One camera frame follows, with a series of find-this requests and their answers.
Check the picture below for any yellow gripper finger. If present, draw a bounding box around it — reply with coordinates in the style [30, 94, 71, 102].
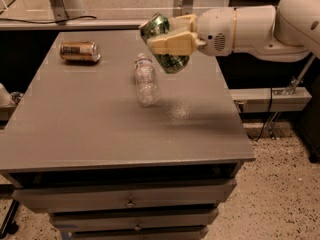
[147, 31, 207, 56]
[168, 14, 197, 32]

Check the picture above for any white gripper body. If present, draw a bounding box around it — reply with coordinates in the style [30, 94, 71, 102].
[196, 7, 236, 56]

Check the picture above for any green soda can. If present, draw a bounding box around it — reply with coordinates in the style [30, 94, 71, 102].
[139, 13, 189, 74]

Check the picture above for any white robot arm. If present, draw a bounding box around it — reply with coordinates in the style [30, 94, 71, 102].
[147, 0, 320, 62]

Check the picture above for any brown soda can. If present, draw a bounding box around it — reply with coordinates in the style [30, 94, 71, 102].
[59, 41, 101, 63]

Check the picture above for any clear plastic water bottle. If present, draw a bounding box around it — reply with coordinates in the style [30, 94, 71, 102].
[134, 53, 160, 106]

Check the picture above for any grey drawer cabinet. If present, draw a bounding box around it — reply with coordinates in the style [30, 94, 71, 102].
[0, 28, 257, 240]

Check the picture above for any top grey drawer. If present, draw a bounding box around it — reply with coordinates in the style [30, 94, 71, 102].
[13, 179, 236, 213]

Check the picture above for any grey drawer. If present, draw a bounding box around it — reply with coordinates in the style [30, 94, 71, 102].
[13, 179, 236, 213]
[72, 226, 208, 240]
[50, 206, 218, 232]

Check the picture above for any white object at left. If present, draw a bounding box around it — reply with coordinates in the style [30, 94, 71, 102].
[0, 83, 12, 107]

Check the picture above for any bottom grey drawer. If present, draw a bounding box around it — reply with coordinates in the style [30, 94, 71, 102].
[72, 226, 208, 240]

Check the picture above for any middle grey drawer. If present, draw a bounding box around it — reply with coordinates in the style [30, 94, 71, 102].
[50, 206, 218, 232]

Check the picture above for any black stand leg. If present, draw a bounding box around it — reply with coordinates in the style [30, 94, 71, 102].
[0, 200, 19, 240]

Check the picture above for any black hanging cable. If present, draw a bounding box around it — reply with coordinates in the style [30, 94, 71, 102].
[248, 87, 275, 142]

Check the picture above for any black cable on rail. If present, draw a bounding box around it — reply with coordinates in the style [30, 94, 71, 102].
[0, 15, 98, 25]

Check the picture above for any metal frame rail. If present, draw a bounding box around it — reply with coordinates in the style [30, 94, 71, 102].
[0, 16, 146, 31]

